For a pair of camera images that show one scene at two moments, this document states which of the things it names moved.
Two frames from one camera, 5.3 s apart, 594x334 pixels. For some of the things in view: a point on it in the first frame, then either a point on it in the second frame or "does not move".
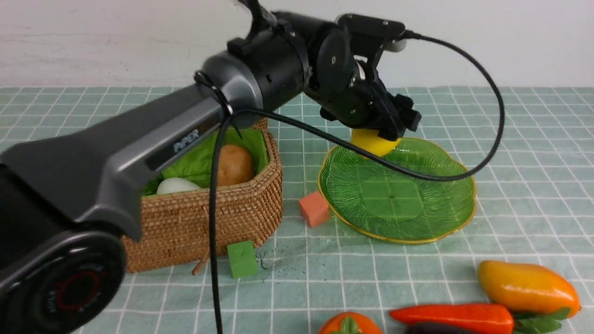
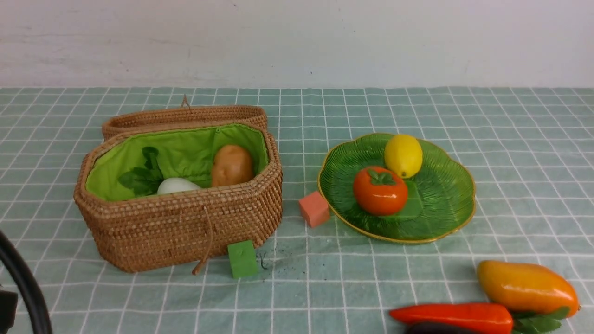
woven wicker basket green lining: (174, 229) to (185, 152)
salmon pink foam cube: (314, 208) does not move
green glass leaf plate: (395, 205) does not move
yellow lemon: (369, 139) to (403, 153)
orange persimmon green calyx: (348, 323) to (379, 191)
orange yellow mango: (528, 289) does not move
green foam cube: (242, 259) does not move
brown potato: (235, 166) does not move
